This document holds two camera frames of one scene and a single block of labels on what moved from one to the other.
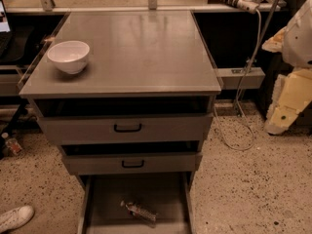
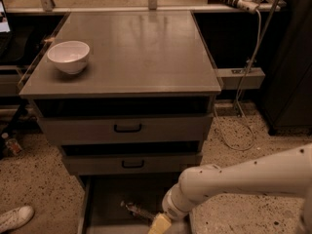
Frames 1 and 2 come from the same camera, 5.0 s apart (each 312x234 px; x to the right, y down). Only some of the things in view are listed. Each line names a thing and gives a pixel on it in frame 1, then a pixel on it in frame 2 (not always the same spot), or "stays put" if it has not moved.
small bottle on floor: (12, 143) stays put
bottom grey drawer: (171, 195) stays put
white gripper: (298, 41) → (173, 206)
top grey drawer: (125, 129) stays put
